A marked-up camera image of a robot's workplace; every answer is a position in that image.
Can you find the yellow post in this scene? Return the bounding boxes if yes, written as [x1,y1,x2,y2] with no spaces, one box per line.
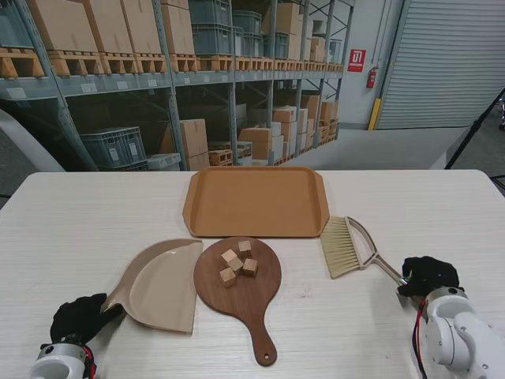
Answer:
[368,97,383,130]

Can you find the orange wooden pallet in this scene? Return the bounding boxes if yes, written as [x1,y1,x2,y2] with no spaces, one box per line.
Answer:
[208,148,234,167]

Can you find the round dark wooden cutting board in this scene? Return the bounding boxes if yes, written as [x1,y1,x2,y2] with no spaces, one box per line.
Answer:
[193,236,283,367]

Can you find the grey metal shelving rack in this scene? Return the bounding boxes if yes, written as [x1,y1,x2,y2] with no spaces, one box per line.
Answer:
[0,0,356,171]

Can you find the red black right wrist cable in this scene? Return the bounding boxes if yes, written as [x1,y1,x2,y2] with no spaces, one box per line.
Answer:
[412,298,431,379]

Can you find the red black left wrist cable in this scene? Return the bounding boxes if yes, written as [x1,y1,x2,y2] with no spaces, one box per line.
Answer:
[80,343,98,379]

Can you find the white curved panel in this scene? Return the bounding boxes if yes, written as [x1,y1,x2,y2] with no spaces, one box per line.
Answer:
[0,108,66,173]

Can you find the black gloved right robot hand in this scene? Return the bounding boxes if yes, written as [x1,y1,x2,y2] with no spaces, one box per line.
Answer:
[396,255,461,298]

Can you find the black tripod leg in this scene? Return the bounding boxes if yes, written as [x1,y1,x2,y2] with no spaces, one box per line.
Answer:
[444,86,505,171]

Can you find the red wall sign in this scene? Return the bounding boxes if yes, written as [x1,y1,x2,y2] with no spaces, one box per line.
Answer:
[346,48,366,73]

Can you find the grey plastic crate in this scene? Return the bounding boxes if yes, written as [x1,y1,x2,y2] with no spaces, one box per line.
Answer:
[80,126,143,169]

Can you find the stacked grey plastic crates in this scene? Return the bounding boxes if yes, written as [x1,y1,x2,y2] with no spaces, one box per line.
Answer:
[188,0,234,55]

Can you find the cardboard box with tape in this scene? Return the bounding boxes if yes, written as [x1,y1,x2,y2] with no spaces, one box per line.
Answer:
[179,118,210,171]

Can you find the orange-brown plastic tray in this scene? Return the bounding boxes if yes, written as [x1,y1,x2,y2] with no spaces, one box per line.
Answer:
[181,166,331,239]

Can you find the low cardboard box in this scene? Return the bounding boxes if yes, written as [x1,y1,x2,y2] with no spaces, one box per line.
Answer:
[238,126,273,161]

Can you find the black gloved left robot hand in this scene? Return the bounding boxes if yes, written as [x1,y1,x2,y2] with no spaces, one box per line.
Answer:
[50,292,123,348]

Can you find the white plastic crate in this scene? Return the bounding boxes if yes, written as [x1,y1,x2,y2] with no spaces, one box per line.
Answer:
[146,152,182,171]

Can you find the large cardboard box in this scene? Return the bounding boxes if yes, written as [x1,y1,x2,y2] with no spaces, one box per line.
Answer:
[29,0,99,52]
[120,0,163,54]
[84,0,135,54]

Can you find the tall cardboard box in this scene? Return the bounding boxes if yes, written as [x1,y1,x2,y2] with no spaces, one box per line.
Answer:
[160,3,196,55]

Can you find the grey roller shutter door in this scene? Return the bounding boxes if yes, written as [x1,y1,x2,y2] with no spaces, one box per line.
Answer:
[378,0,505,130]

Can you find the red black wrist cable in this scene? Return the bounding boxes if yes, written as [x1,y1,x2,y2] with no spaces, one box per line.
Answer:
[412,298,431,379]
[80,343,98,379]

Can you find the beige plastic dustpan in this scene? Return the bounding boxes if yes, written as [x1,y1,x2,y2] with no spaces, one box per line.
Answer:
[100,238,204,336]

